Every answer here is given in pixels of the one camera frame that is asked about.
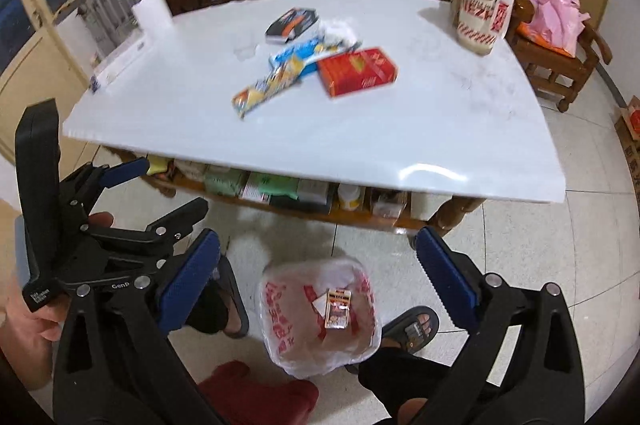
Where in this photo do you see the white flat box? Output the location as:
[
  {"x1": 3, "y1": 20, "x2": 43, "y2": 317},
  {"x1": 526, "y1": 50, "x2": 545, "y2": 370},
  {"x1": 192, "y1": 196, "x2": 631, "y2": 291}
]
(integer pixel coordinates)
[{"x1": 90, "y1": 28, "x2": 151, "y2": 93}]

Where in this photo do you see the pink plastic bag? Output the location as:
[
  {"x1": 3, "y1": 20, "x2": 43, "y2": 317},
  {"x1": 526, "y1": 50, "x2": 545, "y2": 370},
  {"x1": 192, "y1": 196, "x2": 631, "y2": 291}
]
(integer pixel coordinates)
[{"x1": 527, "y1": 0, "x2": 591, "y2": 51}]

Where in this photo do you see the white yellow bottle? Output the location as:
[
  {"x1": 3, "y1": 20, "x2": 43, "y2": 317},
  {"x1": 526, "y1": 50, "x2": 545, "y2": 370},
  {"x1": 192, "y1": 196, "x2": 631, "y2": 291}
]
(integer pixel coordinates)
[{"x1": 337, "y1": 184, "x2": 366, "y2": 211}]

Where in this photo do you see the small red white packet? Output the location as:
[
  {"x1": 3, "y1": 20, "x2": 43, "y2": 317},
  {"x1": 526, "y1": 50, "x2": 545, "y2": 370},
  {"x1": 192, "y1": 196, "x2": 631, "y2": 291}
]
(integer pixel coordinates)
[{"x1": 324, "y1": 287, "x2": 353, "y2": 330}]

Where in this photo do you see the person's right foot in slipper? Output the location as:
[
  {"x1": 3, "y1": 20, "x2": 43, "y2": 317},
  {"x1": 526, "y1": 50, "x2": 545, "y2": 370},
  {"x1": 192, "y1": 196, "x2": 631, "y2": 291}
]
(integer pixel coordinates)
[{"x1": 380, "y1": 305, "x2": 441, "y2": 355}]

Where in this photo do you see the person's left foot in slipper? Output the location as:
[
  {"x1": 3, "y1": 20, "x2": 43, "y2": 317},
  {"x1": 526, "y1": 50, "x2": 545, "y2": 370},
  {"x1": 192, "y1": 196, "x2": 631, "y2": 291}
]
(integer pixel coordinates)
[{"x1": 187, "y1": 255, "x2": 250, "y2": 340}]

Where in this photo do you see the grey box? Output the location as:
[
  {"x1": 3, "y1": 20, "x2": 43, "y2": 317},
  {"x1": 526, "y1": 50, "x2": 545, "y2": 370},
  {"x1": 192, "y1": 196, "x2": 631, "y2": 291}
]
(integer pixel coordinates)
[{"x1": 295, "y1": 179, "x2": 336, "y2": 208}]

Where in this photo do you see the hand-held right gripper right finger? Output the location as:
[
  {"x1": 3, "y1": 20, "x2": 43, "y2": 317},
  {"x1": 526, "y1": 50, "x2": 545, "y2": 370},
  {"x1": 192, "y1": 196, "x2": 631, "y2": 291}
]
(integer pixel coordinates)
[{"x1": 415, "y1": 226, "x2": 586, "y2": 425}]

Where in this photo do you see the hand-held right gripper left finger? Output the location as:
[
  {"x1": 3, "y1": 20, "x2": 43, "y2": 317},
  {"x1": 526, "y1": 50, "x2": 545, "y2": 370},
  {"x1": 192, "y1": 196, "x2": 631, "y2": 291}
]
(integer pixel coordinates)
[{"x1": 52, "y1": 227, "x2": 231, "y2": 425}]

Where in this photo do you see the white tissue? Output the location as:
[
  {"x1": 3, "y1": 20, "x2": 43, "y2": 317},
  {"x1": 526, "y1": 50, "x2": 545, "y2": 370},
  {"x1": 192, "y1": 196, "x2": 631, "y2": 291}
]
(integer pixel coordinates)
[{"x1": 317, "y1": 19, "x2": 363, "y2": 51}]

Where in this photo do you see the red cardboard box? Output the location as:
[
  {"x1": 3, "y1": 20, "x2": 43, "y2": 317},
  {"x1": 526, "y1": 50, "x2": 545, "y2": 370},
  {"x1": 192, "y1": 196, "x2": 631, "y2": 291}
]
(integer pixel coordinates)
[{"x1": 316, "y1": 46, "x2": 400, "y2": 98}]

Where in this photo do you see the orange bag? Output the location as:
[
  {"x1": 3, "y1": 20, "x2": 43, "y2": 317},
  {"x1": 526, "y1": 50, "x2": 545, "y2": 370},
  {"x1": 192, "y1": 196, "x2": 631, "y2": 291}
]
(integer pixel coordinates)
[{"x1": 515, "y1": 22, "x2": 576, "y2": 58}]

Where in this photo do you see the grey radiator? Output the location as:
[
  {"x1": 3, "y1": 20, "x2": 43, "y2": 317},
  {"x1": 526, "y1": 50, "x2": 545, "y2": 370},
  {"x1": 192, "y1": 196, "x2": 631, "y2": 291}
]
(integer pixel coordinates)
[{"x1": 77, "y1": 0, "x2": 151, "y2": 61}]

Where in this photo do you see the person's foot in slipper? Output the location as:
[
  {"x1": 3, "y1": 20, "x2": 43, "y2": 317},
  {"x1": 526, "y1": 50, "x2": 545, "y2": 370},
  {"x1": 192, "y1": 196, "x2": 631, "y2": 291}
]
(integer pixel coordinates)
[
  {"x1": 380, "y1": 305, "x2": 441, "y2": 355},
  {"x1": 187, "y1": 255, "x2": 250, "y2": 340}
]

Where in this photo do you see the person's left hand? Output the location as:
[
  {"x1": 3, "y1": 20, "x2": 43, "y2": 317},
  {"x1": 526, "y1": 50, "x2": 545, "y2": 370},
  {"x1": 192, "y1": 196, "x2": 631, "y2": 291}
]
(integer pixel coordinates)
[{"x1": 0, "y1": 211, "x2": 115, "y2": 361}]

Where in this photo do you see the person's right leg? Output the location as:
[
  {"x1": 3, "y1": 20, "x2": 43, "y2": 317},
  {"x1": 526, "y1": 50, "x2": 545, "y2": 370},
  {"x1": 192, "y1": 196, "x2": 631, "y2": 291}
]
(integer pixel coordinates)
[{"x1": 357, "y1": 347, "x2": 468, "y2": 425}]

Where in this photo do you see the blue white medicine box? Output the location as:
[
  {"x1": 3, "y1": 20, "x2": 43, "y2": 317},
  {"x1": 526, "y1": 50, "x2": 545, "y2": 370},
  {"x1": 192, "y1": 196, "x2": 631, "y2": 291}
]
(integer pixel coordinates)
[{"x1": 267, "y1": 36, "x2": 346, "y2": 81}]

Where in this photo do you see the wooden armchair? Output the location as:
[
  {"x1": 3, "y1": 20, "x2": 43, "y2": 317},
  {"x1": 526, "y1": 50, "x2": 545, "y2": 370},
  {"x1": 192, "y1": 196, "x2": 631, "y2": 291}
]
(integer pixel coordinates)
[{"x1": 460, "y1": 0, "x2": 613, "y2": 113}]

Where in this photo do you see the bin with white plastic bag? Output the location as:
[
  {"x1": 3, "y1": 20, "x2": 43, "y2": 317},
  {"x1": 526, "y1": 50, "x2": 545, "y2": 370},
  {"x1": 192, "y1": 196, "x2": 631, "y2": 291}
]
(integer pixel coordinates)
[{"x1": 257, "y1": 256, "x2": 383, "y2": 380}]

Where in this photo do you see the green packet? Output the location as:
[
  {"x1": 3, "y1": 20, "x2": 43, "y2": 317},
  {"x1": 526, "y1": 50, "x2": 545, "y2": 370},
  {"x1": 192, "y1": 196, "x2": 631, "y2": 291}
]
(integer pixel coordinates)
[{"x1": 202, "y1": 165, "x2": 248, "y2": 196}]

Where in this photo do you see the cream framed glass door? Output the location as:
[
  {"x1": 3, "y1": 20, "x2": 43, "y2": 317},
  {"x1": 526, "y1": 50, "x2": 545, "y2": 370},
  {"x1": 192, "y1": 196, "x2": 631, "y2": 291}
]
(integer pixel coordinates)
[{"x1": 0, "y1": 0, "x2": 116, "y2": 166}]

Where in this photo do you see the black orange box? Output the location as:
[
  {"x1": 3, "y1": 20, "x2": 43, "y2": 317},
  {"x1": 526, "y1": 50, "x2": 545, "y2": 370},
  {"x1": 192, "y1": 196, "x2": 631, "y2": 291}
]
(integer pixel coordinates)
[{"x1": 265, "y1": 8, "x2": 321, "y2": 46}]

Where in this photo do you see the brown cardboard box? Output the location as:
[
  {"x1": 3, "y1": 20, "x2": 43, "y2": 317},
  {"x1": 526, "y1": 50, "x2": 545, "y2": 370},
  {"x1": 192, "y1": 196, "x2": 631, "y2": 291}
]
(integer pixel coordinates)
[{"x1": 612, "y1": 95, "x2": 640, "y2": 206}]

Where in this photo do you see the yellow snack wrapper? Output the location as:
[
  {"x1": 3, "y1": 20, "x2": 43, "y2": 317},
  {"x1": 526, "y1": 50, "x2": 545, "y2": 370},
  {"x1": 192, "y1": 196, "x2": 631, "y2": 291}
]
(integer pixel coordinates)
[{"x1": 231, "y1": 58, "x2": 306, "y2": 120}]

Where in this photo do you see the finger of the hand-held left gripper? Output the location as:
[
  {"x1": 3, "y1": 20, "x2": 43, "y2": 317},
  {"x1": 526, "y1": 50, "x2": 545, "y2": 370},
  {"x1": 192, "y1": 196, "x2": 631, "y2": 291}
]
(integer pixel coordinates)
[
  {"x1": 87, "y1": 198, "x2": 210, "y2": 258},
  {"x1": 60, "y1": 156, "x2": 151, "y2": 213}
]

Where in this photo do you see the clear plastic container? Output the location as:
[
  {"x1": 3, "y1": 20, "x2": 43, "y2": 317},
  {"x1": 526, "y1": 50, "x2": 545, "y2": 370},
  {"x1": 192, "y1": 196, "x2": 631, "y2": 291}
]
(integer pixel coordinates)
[{"x1": 370, "y1": 189, "x2": 408, "y2": 220}]

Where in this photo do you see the white paper roll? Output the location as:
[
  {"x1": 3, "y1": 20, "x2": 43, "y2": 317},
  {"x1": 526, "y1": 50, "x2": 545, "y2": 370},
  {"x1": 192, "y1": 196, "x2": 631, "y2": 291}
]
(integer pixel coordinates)
[{"x1": 131, "y1": 0, "x2": 174, "y2": 37}]

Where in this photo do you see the red stool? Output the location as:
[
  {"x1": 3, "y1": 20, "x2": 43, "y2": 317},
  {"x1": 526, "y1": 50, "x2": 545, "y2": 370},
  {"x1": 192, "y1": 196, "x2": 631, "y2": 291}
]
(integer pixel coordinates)
[{"x1": 197, "y1": 360, "x2": 321, "y2": 425}]

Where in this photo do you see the green white box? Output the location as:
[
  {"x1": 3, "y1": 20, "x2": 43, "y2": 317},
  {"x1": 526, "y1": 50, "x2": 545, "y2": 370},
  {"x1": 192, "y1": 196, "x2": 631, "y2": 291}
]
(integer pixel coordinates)
[{"x1": 240, "y1": 172, "x2": 301, "y2": 203}]

